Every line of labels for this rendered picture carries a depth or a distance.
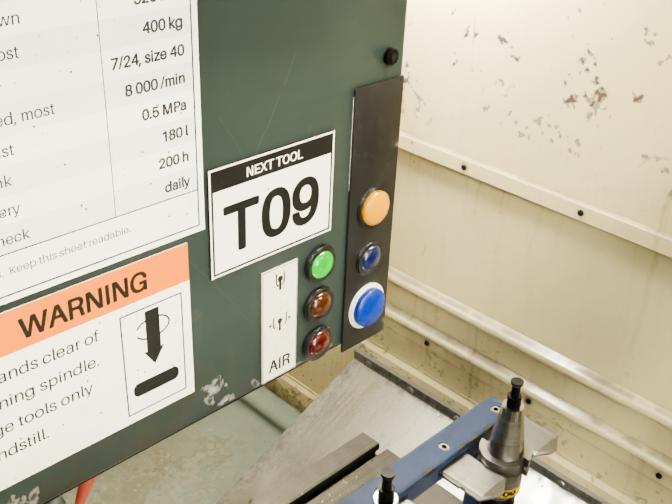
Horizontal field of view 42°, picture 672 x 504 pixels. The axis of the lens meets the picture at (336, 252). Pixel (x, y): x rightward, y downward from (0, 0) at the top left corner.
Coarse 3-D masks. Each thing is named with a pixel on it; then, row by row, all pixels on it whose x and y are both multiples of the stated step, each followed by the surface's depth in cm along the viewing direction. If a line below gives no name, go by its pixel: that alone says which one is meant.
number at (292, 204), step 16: (288, 176) 53; (304, 176) 54; (320, 176) 55; (272, 192) 52; (288, 192) 53; (304, 192) 55; (320, 192) 56; (272, 208) 53; (288, 208) 54; (304, 208) 55; (320, 208) 56; (272, 224) 54; (288, 224) 55; (304, 224) 56; (320, 224) 57; (272, 240) 54
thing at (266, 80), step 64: (256, 0) 46; (320, 0) 50; (384, 0) 53; (256, 64) 48; (320, 64) 51; (384, 64) 56; (256, 128) 50; (320, 128) 54; (192, 256) 50; (192, 320) 52; (256, 320) 56; (256, 384) 59; (128, 448) 52
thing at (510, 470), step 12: (480, 444) 106; (528, 444) 107; (480, 456) 105; (492, 456) 104; (528, 456) 105; (492, 468) 104; (504, 468) 103; (516, 468) 103; (528, 468) 106; (516, 480) 104
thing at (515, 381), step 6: (516, 378) 101; (516, 384) 100; (522, 384) 100; (516, 390) 101; (510, 396) 102; (516, 396) 101; (510, 402) 101; (516, 402) 101; (510, 408) 102; (516, 408) 102
